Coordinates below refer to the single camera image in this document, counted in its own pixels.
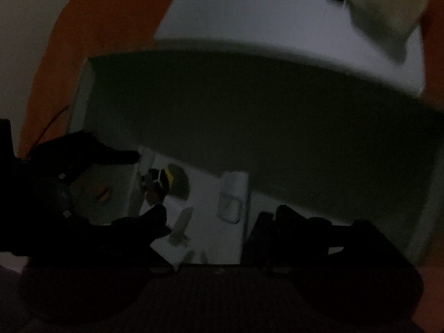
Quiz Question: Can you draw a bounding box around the orange cloth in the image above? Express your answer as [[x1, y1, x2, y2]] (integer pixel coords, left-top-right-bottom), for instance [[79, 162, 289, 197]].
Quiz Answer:
[[19, 0, 444, 333]]

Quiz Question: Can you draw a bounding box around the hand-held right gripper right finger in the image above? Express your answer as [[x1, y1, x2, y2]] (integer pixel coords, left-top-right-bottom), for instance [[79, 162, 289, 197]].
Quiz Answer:
[[270, 205, 414, 272]]

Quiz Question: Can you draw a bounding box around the clear plastic case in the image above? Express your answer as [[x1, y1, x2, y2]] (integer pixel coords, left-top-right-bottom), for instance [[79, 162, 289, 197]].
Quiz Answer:
[[218, 171, 251, 224]]

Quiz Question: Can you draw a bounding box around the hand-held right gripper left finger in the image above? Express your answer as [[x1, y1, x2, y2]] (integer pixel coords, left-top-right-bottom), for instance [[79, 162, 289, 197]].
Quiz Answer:
[[80, 204, 175, 273]]

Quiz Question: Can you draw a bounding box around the dark toy with yellow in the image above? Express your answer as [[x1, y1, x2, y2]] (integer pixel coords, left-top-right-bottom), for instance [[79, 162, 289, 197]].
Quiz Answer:
[[140, 165, 190, 206]]

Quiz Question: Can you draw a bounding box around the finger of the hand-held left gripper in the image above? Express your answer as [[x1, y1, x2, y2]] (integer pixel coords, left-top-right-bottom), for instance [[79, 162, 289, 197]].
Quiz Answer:
[[34, 130, 141, 185]]

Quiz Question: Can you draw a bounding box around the grey-green box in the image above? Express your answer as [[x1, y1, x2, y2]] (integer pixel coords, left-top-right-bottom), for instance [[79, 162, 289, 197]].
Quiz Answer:
[[67, 38, 444, 268]]

